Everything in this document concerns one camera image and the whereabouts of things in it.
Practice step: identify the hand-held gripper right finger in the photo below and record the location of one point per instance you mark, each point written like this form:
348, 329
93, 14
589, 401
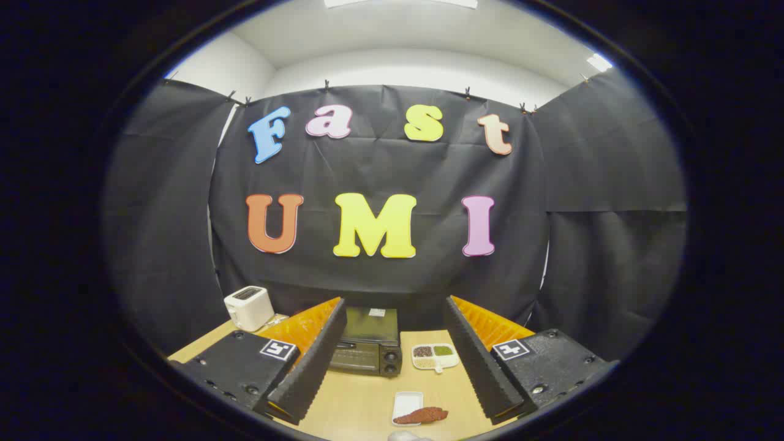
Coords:
474, 361

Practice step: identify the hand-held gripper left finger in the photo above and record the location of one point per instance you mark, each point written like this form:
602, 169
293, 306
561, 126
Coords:
318, 361

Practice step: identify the black toaster oven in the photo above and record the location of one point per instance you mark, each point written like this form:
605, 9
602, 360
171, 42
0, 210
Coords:
370, 327

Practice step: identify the brown meat slice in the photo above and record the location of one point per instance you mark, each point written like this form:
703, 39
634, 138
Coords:
422, 416

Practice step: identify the white toaster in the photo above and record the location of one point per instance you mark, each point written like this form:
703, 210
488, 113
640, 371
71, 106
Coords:
248, 309

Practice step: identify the white divided dish with grains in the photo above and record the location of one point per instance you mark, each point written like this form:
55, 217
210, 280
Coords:
450, 360

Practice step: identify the white rectangular plate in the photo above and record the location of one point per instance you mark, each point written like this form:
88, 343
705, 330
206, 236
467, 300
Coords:
407, 402

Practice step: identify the ceiling light panel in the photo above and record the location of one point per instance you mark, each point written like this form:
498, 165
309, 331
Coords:
599, 62

